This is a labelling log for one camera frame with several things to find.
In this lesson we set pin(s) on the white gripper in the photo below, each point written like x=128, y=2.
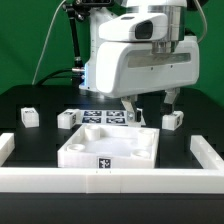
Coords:
x=124, y=69

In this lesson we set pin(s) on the white square tabletop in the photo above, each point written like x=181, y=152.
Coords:
x=108, y=146

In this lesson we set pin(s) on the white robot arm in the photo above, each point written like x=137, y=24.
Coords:
x=159, y=22

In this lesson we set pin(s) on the fiducial marker sheet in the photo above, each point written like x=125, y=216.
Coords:
x=106, y=117

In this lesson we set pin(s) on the white U-shaped obstacle fence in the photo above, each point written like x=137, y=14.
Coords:
x=208, y=179

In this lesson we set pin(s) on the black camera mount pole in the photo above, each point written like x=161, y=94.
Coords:
x=76, y=13

